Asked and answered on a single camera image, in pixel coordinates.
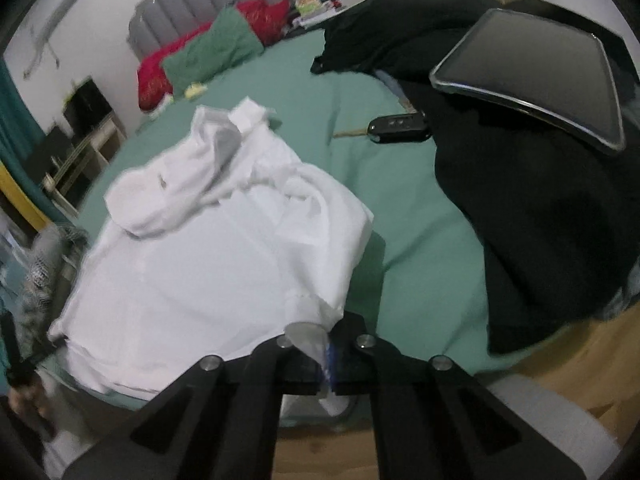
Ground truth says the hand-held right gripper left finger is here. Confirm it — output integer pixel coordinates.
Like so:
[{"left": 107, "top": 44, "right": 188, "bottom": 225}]
[{"left": 62, "top": 335, "right": 323, "bottom": 480}]

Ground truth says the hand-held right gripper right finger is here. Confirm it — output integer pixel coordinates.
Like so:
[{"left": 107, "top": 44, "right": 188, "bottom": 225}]
[{"left": 325, "top": 310, "right": 588, "bottom": 480}]

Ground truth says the white hooded shirt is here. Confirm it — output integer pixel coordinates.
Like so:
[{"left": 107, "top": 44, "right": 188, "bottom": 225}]
[{"left": 48, "top": 96, "right": 375, "bottom": 418}]

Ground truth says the black clothes pile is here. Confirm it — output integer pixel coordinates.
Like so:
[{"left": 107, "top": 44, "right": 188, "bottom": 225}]
[{"left": 310, "top": 0, "right": 640, "bottom": 356}]

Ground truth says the person's left hand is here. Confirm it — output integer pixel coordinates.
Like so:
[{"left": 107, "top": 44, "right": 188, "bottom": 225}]
[{"left": 9, "top": 382, "right": 53, "bottom": 423}]

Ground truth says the grey printed shirt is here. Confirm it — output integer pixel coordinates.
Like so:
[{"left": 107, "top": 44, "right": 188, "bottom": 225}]
[{"left": 15, "top": 224, "right": 91, "bottom": 356}]

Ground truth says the bed with green sheet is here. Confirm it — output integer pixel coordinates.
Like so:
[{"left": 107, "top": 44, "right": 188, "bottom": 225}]
[{"left": 35, "top": 25, "right": 501, "bottom": 431}]

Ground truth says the yellow curtain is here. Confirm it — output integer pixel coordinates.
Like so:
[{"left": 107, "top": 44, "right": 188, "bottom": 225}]
[{"left": 0, "top": 160, "right": 51, "bottom": 231}]

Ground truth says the black monitor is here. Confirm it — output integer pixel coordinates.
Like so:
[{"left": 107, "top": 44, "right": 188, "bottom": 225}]
[{"left": 25, "top": 125, "right": 76, "bottom": 177}]

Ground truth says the teal curtain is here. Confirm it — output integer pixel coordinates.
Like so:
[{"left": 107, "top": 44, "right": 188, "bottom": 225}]
[{"left": 0, "top": 60, "right": 56, "bottom": 211}]

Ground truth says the white desk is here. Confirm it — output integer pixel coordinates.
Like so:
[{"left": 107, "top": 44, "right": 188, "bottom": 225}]
[{"left": 42, "top": 110, "right": 128, "bottom": 211}]

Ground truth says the black car key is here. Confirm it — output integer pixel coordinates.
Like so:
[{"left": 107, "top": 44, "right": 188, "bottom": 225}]
[{"left": 334, "top": 114, "right": 433, "bottom": 145}]

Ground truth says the blue cloth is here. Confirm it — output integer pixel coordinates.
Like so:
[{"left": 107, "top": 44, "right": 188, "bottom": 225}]
[{"left": 597, "top": 260, "right": 640, "bottom": 323}]

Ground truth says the air conditioner pipe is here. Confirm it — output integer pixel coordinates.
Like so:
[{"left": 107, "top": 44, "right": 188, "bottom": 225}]
[{"left": 22, "top": 35, "right": 61, "bottom": 79}]

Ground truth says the green pillow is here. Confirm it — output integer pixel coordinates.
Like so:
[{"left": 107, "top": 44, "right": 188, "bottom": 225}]
[{"left": 162, "top": 6, "right": 265, "bottom": 97}]

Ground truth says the white air conditioner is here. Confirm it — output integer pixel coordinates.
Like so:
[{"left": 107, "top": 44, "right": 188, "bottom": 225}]
[{"left": 42, "top": 0, "right": 95, "bottom": 41}]

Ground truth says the tablet with clear case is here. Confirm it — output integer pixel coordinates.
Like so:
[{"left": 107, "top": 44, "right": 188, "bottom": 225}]
[{"left": 429, "top": 7, "right": 627, "bottom": 155}]

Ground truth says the stack of books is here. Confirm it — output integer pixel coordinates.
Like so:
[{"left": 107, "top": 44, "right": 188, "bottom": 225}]
[{"left": 290, "top": 7, "right": 346, "bottom": 28}]

